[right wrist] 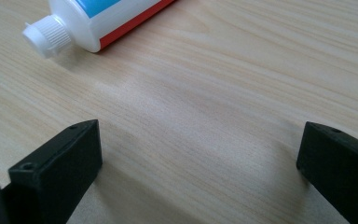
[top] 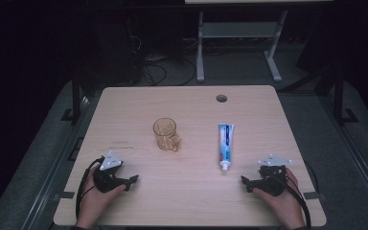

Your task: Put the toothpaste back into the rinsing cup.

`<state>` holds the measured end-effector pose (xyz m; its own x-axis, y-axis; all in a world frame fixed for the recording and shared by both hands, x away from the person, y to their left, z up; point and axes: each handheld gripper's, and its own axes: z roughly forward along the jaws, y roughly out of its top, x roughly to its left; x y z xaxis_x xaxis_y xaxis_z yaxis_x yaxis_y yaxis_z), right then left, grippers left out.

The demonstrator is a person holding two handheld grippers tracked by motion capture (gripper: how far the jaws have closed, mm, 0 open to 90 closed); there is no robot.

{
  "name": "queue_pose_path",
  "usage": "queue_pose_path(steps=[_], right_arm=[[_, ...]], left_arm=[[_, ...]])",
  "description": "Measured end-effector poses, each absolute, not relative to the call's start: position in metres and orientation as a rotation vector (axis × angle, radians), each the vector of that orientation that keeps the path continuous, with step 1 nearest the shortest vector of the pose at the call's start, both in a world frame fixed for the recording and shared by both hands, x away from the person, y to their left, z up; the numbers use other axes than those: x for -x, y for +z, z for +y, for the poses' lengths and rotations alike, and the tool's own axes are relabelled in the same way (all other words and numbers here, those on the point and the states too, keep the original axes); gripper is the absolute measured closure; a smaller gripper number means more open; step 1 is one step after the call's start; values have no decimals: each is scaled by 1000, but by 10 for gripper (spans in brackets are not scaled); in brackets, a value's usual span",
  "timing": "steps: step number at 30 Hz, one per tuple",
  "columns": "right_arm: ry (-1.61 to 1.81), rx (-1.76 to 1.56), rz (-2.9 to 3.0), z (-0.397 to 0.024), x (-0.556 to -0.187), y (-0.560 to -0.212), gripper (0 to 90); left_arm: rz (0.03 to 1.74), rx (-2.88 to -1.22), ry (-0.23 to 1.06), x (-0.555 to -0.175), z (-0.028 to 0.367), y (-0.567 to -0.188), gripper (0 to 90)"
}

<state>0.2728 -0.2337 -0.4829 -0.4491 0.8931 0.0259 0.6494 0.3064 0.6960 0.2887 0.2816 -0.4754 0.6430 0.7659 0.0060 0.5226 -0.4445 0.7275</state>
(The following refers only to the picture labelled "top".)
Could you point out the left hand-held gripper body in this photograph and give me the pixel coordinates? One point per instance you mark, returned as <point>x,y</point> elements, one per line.
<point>107,179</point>

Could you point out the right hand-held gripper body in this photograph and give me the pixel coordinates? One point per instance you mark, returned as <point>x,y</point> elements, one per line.
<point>271,183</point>

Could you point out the white and blue toothpaste tube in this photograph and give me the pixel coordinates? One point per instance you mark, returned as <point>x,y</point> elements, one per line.
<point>226,143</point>

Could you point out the amber glass cup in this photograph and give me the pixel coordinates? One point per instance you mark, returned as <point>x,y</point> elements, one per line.
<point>166,135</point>

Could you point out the person's right hand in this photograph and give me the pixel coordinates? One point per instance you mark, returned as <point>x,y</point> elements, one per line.
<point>284,204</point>

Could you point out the person's left hand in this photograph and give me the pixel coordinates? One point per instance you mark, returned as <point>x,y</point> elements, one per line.
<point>92,201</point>

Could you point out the black tape strip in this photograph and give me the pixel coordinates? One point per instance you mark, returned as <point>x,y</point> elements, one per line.
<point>312,195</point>
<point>66,195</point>

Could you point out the black metal stand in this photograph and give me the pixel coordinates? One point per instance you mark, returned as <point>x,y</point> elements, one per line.
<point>76,99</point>
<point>339,96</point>

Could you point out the white metal table frame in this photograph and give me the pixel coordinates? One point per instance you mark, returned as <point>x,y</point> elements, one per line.
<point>236,30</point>

